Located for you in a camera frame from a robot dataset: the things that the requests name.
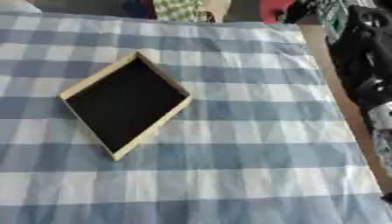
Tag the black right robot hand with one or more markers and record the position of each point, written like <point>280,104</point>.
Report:
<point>365,55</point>

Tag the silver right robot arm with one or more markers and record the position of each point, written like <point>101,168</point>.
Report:
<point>383,134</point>

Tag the tan box with black inside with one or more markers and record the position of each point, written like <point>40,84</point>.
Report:
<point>125,105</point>

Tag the red fabric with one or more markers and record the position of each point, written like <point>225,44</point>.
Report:
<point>274,8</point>

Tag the tan fabric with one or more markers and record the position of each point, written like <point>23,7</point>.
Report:
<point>217,8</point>

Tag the green and white checked fabric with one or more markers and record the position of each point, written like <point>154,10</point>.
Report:
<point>177,9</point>

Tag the dark blue fabric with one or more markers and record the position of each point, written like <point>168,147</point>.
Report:
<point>138,7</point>

